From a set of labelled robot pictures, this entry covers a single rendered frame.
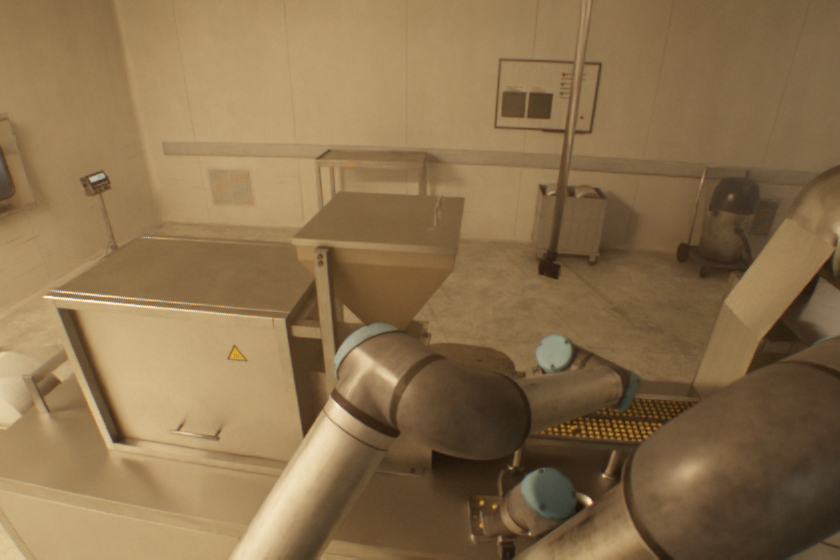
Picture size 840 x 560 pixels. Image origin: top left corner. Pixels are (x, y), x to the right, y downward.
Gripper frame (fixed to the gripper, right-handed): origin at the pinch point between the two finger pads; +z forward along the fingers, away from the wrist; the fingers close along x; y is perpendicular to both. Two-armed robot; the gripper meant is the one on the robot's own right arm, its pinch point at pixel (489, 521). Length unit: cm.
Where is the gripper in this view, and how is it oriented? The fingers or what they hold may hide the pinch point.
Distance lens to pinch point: 123.5
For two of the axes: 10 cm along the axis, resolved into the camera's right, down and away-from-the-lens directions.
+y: 0.8, 7.7, -6.3
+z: -1.7, 6.3, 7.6
